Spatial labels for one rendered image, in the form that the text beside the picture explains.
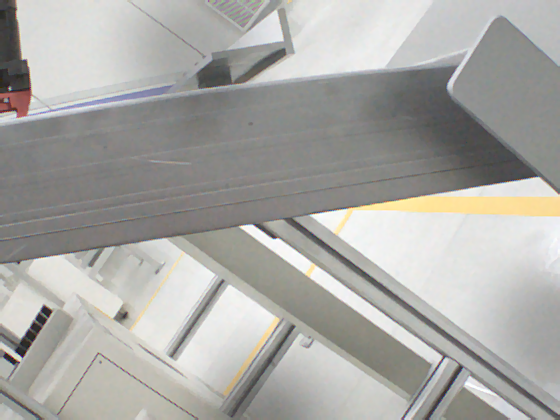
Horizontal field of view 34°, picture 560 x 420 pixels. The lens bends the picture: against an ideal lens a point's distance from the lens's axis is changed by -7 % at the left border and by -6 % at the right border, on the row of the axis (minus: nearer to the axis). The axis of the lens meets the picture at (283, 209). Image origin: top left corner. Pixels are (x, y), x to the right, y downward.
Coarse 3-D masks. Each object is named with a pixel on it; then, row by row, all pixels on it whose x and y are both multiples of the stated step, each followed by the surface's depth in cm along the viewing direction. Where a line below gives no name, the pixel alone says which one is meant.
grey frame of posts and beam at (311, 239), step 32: (288, 224) 116; (320, 224) 118; (320, 256) 118; (352, 256) 119; (352, 288) 120; (384, 288) 121; (416, 320) 121; (448, 320) 122; (448, 352) 122; (480, 352) 124; (512, 384) 126; (544, 416) 127
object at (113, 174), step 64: (448, 64) 46; (0, 128) 40; (64, 128) 41; (128, 128) 42; (192, 128) 42; (256, 128) 43; (320, 128) 44; (384, 128) 45; (448, 128) 46; (0, 192) 40; (64, 192) 41; (128, 192) 42; (192, 192) 43; (256, 192) 43; (320, 192) 44; (384, 192) 45; (0, 256) 40
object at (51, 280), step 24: (24, 264) 556; (48, 264) 527; (72, 264) 535; (96, 264) 530; (0, 288) 520; (24, 288) 523; (48, 288) 527; (72, 288) 530; (96, 288) 534; (0, 312) 519; (24, 312) 523; (120, 312) 544
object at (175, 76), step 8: (176, 72) 137; (184, 72) 137; (136, 80) 135; (144, 80) 135; (152, 80) 136; (160, 80) 136; (168, 80) 137; (176, 80) 138; (96, 88) 133; (104, 88) 133; (112, 88) 134; (120, 88) 134; (128, 88) 135; (136, 88) 136; (56, 96) 131; (64, 96) 131; (72, 96) 132; (80, 96) 132; (88, 96) 133; (32, 104) 130; (40, 104) 130; (48, 104) 131; (56, 104) 132; (8, 112) 128; (16, 112) 129
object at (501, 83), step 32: (480, 32) 42; (512, 32) 42; (480, 64) 41; (512, 64) 42; (544, 64) 42; (448, 96) 41; (480, 96) 41; (512, 96) 42; (544, 96) 42; (512, 128) 42; (544, 128) 42; (544, 160) 42; (256, 224) 120; (448, 384) 124; (416, 416) 121
